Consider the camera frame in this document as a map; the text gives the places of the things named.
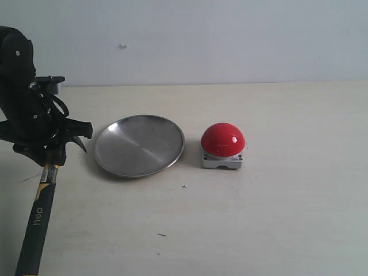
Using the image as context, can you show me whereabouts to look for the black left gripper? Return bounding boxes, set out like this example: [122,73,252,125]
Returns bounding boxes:
[1,86,93,167]

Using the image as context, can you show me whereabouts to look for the yellow black claw hammer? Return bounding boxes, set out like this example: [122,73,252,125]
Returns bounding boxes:
[14,136,86,275]

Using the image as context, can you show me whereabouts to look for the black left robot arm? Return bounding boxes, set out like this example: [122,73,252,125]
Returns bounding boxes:
[1,26,93,167]

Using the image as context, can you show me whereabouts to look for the red dome push button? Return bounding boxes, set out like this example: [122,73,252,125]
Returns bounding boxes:
[200,122,247,170]

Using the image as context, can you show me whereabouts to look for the round steel plate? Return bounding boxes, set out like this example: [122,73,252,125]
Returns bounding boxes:
[94,114,185,178]

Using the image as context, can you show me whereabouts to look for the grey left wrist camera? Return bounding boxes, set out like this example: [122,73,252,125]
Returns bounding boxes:
[34,76,66,95]

